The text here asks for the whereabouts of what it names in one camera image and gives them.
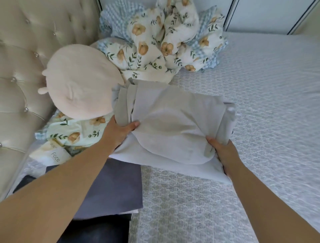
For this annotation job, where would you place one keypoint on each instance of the person's left hand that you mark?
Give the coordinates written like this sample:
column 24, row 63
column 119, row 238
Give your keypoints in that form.
column 116, row 134

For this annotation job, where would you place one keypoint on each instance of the person's right hand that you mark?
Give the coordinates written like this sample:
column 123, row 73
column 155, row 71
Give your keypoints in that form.
column 227, row 156

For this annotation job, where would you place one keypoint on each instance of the grey printed t-shirt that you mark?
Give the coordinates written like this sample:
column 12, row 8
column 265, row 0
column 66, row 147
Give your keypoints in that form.
column 115, row 190

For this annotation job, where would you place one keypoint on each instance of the light blue hooded jacket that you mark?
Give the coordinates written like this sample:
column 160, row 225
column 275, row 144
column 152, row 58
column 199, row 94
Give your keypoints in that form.
column 175, row 125

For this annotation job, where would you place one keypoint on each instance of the bed with grey patterned sheet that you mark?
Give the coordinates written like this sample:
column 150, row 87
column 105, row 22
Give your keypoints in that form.
column 275, row 100

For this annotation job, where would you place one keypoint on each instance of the person's left forearm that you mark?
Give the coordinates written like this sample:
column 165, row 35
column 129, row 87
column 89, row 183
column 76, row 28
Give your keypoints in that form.
column 50, row 200

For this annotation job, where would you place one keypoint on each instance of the person's right forearm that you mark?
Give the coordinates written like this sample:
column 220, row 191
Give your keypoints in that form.
column 275, row 210

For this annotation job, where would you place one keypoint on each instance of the floral pillow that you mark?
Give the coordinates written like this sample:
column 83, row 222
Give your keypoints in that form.
column 75, row 132

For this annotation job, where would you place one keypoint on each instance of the pink plush pillow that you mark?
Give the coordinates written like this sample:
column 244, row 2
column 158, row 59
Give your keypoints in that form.
column 80, row 82

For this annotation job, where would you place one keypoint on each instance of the white packet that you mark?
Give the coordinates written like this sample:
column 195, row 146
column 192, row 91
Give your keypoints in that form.
column 52, row 155

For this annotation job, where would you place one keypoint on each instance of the beige tufted headboard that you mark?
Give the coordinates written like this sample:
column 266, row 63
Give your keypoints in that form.
column 25, row 65

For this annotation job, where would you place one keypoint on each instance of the floral bunched quilt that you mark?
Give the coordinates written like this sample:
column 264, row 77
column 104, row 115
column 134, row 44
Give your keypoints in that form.
column 112, row 15

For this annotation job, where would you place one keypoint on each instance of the white wardrobe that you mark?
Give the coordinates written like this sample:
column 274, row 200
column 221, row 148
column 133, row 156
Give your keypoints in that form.
column 265, row 15

